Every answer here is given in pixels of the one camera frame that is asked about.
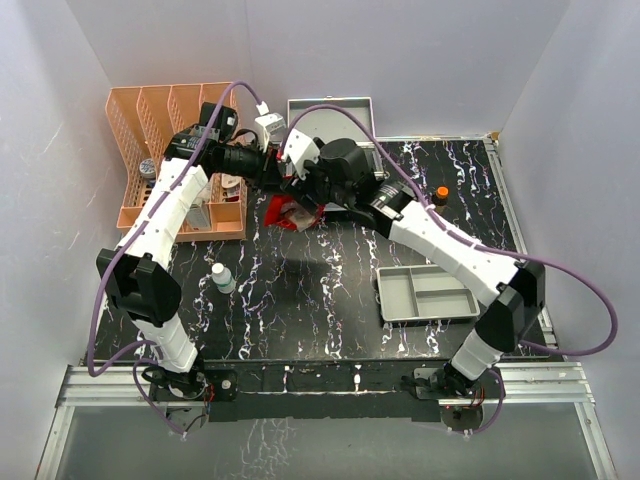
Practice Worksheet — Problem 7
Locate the orange plastic file organizer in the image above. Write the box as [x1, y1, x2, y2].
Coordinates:
[105, 82, 247, 242]

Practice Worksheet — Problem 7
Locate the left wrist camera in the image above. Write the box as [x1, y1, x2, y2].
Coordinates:
[254, 101, 286, 152]

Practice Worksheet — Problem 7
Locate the grey stationery box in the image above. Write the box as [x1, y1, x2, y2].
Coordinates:
[186, 199, 211, 231]

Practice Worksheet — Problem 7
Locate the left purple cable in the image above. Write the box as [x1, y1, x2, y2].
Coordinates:
[85, 80, 271, 441]

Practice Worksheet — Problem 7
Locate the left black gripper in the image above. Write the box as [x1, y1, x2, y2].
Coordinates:
[217, 139, 288, 196]

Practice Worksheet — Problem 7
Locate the red first aid pouch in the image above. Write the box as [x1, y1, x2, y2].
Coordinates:
[264, 195, 324, 231]

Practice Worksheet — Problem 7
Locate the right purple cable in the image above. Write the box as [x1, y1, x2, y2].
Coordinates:
[282, 103, 619, 439]

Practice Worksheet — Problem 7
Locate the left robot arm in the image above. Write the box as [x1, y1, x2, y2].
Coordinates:
[96, 101, 280, 399]

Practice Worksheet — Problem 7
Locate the brown bottle orange cap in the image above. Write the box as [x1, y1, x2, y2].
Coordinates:
[432, 186, 449, 208]

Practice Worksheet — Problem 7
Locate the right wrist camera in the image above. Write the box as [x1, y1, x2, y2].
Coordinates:
[281, 129, 320, 180]

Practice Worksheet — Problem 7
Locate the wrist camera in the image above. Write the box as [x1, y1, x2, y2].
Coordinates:
[281, 129, 320, 180]
[254, 101, 286, 152]

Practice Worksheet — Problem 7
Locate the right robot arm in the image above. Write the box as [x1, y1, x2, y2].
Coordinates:
[280, 131, 545, 397]

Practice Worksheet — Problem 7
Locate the round blue white tin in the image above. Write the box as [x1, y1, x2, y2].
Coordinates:
[138, 158, 156, 180]

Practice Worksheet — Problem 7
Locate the silver metal medicine case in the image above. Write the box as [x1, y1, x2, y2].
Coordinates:
[285, 96, 387, 221]

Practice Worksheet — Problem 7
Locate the clear bottle white cap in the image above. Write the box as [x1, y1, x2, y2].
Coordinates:
[211, 263, 236, 294]

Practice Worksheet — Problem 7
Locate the purple cable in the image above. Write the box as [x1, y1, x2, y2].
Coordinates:
[85, 80, 271, 441]
[282, 103, 619, 439]

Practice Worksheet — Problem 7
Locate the white oval card package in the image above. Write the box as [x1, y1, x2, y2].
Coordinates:
[221, 174, 242, 202]

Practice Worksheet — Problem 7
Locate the aluminium frame rail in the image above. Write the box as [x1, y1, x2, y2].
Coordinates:
[36, 360, 616, 479]

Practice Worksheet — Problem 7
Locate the grey plastic tray insert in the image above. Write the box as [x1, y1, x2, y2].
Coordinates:
[376, 264, 480, 324]

